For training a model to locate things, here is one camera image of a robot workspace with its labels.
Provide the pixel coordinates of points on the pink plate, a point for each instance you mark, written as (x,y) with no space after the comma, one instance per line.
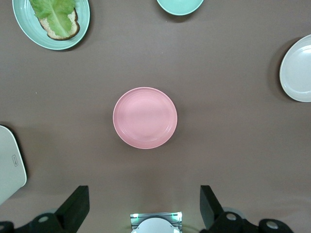
(145,118)

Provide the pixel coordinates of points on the green lettuce leaf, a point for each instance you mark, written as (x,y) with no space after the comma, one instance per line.
(56,17)

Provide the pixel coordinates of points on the beige plate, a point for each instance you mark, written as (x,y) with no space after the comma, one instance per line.
(297,70)

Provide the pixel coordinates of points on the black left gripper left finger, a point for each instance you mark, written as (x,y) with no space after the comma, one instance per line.
(73,208)

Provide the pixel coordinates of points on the bread slice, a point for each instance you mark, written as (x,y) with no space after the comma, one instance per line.
(74,26)

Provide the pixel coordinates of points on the brown table cover sheet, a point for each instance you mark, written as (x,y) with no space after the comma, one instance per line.
(218,60)

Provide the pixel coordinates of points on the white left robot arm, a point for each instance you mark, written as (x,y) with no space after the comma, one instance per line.
(155,225)

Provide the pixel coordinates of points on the green plate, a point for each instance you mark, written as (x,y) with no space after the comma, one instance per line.
(26,26)

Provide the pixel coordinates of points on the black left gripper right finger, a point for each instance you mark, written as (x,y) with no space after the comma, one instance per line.
(211,213)

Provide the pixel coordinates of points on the green bowl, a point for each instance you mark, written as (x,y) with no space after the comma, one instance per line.
(179,6)

